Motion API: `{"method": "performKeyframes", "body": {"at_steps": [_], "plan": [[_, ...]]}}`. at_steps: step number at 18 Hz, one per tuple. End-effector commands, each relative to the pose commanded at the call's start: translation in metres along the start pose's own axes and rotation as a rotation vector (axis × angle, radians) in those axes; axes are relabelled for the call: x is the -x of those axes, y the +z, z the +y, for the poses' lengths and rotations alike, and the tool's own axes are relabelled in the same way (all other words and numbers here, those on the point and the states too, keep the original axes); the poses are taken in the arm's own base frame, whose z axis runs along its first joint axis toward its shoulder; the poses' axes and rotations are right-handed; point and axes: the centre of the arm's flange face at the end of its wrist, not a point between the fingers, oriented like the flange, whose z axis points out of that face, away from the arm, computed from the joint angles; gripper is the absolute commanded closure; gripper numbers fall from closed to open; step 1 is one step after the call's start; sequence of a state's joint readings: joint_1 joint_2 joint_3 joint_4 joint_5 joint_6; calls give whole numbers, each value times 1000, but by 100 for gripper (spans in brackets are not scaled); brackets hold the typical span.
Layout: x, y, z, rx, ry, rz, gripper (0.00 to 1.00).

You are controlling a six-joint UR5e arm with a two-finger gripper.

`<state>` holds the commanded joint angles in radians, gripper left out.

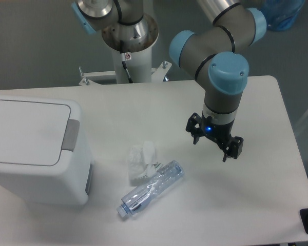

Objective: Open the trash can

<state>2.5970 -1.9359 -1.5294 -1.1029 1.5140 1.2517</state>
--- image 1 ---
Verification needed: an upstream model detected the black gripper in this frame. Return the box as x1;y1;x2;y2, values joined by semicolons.
185;112;244;162

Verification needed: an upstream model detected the white trash can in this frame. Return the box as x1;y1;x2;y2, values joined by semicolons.
0;94;93;205

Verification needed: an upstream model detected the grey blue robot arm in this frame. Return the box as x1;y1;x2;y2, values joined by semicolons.
71;1;266;159

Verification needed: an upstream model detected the clear plastic water bottle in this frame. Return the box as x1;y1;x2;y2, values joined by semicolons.
117;160;184;218

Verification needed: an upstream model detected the crumpled white paper tissue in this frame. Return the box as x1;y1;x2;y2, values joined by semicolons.
127;141;162;187

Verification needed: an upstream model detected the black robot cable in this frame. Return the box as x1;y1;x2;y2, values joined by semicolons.
119;39;134;84

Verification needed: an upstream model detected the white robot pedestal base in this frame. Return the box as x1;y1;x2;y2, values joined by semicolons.
78;14;172;87

